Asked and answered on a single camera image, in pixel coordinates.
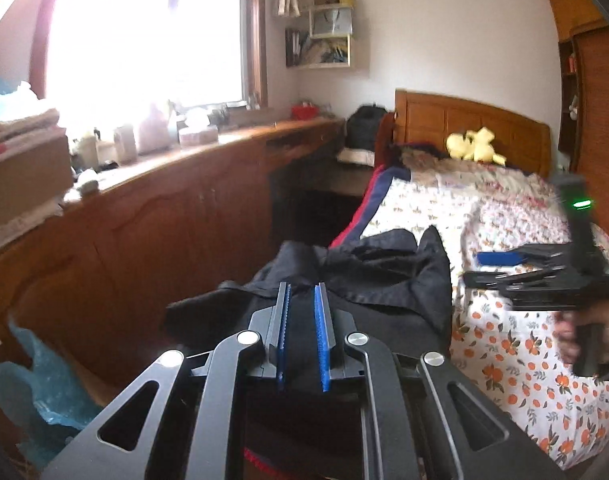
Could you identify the yellow plush toy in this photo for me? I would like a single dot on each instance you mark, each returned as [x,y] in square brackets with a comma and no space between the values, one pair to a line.
[475,146]

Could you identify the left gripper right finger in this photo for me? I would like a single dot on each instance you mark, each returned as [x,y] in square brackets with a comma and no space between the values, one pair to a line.
[420,418]

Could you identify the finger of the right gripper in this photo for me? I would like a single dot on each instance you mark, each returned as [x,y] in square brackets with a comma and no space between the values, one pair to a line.
[514,258]
[488,280]

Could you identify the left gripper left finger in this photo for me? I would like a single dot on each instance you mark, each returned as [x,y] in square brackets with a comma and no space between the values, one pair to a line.
[184,416]

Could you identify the wooden desk cabinet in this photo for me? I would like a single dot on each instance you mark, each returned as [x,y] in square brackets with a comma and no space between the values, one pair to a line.
[96,280]

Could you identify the large black coat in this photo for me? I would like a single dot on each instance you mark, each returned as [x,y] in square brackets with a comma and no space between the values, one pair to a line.
[396,285]

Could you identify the wooden headboard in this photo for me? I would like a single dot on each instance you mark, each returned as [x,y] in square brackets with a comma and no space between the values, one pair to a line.
[430,118]

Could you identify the person's right hand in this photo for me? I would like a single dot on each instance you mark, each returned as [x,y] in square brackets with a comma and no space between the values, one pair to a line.
[566,324]

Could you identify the wooden louvered wardrobe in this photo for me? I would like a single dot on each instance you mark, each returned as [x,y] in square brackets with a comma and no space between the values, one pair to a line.
[584,135]

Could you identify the white wall shelf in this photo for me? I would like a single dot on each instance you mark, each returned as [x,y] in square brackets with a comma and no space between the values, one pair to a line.
[321,35]

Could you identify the floral quilt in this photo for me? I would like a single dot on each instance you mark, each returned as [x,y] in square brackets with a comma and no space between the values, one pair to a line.
[492,181]

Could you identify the window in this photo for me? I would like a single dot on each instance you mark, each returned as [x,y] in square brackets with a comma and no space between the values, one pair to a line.
[146,30]

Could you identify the orange print bed sheet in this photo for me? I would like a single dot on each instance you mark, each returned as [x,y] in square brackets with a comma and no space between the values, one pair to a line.
[520,250]

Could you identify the dark wooden chair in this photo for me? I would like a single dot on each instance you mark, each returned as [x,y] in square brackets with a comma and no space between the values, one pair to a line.
[365,134]

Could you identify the blue plastic bag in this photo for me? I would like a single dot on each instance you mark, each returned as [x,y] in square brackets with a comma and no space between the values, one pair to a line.
[46,400]

